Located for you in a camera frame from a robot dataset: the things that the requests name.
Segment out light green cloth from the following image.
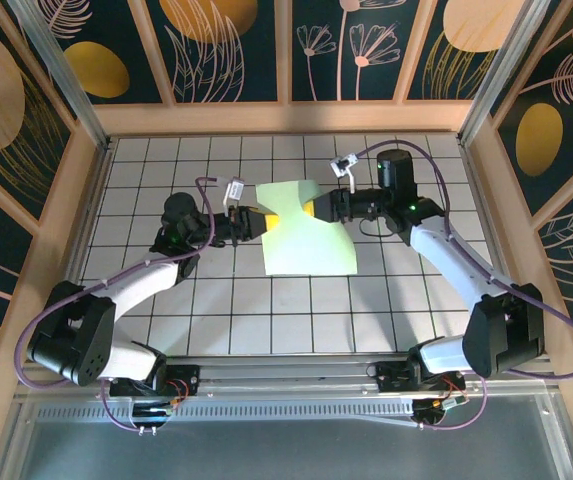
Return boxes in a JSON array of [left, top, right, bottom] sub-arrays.
[[254, 179, 360, 277]]

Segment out grey metal sheet panel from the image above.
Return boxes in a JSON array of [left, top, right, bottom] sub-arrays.
[[13, 392, 567, 480]]

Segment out thin black right gripper cable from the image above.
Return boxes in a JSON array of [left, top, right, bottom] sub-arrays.
[[357, 217, 395, 240]]

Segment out aluminium side rail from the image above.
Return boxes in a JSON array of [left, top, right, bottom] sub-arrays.
[[458, 140, 535, 357], [40, 139, 117, 361]]

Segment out wooden enclosure ledge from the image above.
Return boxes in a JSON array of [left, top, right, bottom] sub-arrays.
[[88, 101, 480, 137]]

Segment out long aluminium mounting rail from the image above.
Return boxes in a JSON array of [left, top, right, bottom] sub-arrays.
[[15, 353, 560, 401]]

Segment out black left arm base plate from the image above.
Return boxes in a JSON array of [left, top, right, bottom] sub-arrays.
[[109, 363, 202, 399]]

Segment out aluminium corner post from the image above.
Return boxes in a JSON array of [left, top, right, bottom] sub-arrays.
[[8, 0, 113, 149], [458, 0, 562, 146]]

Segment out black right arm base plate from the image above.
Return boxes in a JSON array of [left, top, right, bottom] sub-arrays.
[[374, 360, 467, 394]]

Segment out slotted grey cable duct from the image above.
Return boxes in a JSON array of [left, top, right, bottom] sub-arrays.
[[35, 402, 417, 422]]

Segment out small circuit board with wires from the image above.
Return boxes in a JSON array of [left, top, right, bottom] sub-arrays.
[[130, 394, 183, 427], [412, 394, 467, 427]]

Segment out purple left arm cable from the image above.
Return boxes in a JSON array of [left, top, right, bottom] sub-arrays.
[[18, 175, 240, 434]]

